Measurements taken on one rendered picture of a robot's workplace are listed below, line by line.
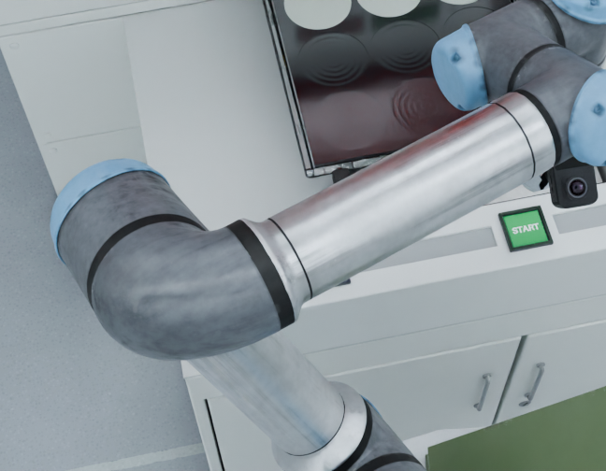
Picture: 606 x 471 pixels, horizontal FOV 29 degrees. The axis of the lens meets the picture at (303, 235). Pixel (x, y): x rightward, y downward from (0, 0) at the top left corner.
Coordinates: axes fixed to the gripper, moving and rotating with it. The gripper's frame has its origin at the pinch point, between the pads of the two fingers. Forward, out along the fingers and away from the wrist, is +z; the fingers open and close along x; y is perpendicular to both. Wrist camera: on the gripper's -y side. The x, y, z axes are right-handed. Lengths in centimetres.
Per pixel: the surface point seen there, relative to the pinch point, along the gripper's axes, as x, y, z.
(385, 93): 10.8, 28.9, 15.9
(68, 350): 72, 43, 106
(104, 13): 48, 59, 22
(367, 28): 10.4, 40.9, 15.9
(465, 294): 9.0, -4.5, 15.3
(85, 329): 68, 47, 106
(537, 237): -0.7, -1.5, 9.6
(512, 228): 2.0, 0.5, 9.6
